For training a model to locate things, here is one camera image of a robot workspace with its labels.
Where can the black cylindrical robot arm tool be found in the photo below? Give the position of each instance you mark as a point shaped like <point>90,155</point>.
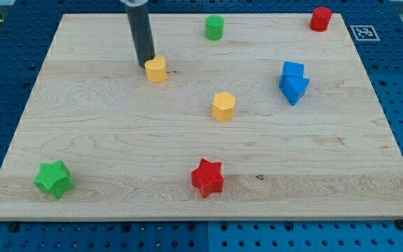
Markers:
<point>139,23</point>

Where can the red star block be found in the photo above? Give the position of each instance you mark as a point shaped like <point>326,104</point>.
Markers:
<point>208,177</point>

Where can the green star block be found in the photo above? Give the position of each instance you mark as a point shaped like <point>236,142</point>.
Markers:
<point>53,178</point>

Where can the yellow hexagon block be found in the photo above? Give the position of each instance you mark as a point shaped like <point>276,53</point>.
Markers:
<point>223,106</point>

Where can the yellow heart block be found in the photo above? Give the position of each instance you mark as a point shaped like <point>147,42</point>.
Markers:
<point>156,69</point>

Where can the wooden board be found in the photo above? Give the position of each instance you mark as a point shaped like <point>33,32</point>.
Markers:
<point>131,145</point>

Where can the green cylinder block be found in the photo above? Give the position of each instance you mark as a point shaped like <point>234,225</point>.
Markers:
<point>214,27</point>

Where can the blue triangle block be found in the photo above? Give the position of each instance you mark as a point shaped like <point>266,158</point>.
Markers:
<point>294,88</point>

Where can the blue cube block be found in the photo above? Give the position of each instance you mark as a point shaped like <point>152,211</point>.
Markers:
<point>291,69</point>

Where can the red cylinder block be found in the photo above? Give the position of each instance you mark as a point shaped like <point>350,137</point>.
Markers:
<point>320,19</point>

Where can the white fiducial marker tag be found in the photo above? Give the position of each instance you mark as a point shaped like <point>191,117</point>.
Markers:
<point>363,32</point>

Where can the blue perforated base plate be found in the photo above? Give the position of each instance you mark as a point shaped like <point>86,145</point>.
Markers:
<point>25,36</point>

